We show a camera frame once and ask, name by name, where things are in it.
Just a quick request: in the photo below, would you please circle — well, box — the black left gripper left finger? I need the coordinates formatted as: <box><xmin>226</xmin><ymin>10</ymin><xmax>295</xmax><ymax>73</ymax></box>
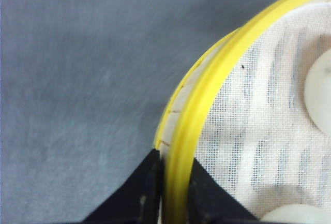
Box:
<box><xmin>82</xmin><ymin>149</ymin><xmax>163</xmax><ymax>223</ymax></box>

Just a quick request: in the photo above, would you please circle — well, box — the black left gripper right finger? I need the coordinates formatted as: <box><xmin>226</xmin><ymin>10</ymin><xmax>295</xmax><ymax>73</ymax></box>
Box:
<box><xmin>187</xmin><ymin>159</ymin><xmax>259</xmax><ymax>223</ymax></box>

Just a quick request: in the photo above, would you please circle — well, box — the steamer basket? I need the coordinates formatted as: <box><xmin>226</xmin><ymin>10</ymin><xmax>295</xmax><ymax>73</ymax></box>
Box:
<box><xmin>155</xmin><ymin>0</ymin><xmax>330</xmax><ymax>223</ymax></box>

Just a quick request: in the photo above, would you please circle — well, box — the white gauze liner back basket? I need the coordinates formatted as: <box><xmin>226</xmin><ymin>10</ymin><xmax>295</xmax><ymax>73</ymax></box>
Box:
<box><xmin>195</xmin><ymin>2</ymin><xmax>330</xmax><ymax>217</ymax></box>

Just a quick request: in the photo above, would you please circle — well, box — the white bun back left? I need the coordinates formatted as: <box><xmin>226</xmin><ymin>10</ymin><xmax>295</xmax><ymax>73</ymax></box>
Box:
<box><xmin>304</xmin><ymin>50</ymin><xmax>330</xmax><ymax>136</ymax></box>

